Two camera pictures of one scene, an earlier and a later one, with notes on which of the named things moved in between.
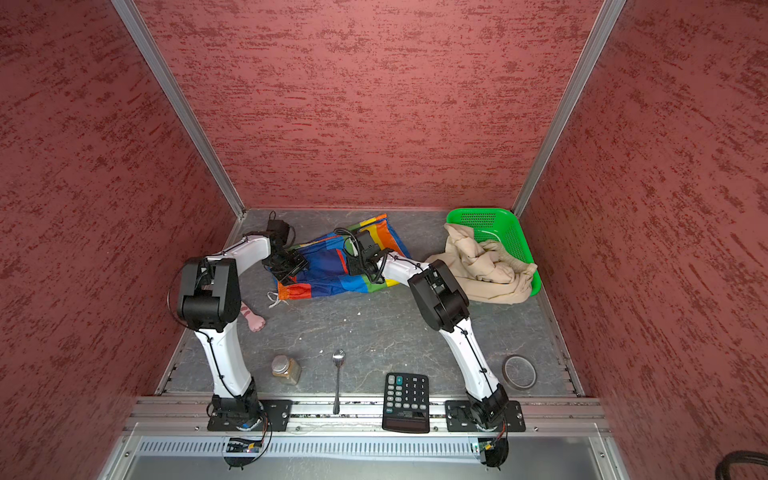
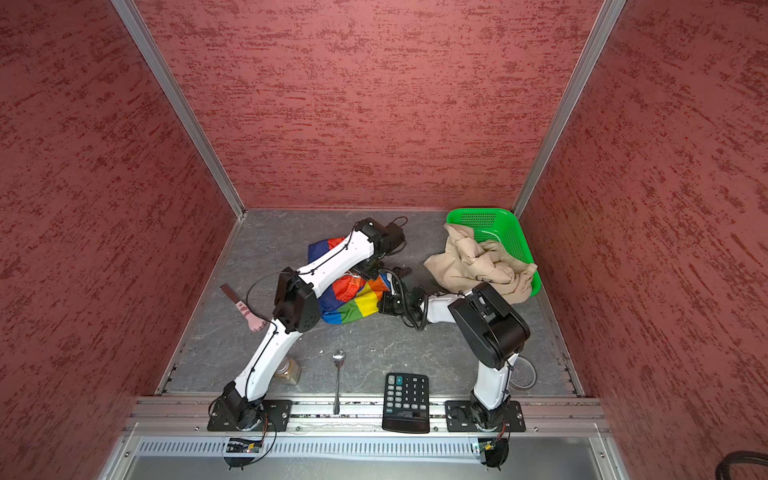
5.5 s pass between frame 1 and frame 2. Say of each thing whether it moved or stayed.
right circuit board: stayed
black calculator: stayed
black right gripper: moved
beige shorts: stayed
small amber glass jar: stayed
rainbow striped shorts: moved
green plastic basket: stayed
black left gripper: moved
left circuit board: stayed
